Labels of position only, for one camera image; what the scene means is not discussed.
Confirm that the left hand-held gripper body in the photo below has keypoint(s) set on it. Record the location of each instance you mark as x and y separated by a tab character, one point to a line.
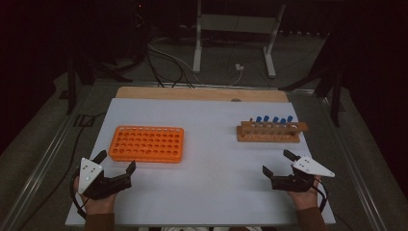
96	184

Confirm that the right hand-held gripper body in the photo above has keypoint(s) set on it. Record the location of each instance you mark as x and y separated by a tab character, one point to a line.
295	183

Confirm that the wooden test tube rack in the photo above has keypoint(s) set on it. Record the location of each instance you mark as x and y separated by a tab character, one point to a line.
269	138

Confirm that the orange test tube rack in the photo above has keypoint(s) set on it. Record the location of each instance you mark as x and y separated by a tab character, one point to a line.
146	144

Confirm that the person's right hand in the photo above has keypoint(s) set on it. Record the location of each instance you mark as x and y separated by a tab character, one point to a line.
304	199

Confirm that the person's left hand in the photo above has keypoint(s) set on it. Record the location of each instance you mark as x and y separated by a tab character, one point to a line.
97	205

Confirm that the white board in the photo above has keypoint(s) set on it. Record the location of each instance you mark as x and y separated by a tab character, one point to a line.
208	166

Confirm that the black tripod stand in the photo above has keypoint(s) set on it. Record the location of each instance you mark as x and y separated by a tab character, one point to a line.
335	96
72	83

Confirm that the wooden table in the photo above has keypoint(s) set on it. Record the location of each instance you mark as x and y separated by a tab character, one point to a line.
192	94

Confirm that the white plug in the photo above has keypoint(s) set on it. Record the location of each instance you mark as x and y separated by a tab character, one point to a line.
239	67

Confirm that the grey metal stand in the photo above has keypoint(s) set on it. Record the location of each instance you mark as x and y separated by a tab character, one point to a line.
235	24

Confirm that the black floor socket frame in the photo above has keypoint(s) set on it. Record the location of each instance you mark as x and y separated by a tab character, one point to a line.
84	120

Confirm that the metal floor rail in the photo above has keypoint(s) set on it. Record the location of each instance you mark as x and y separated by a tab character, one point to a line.
38	173
356	173

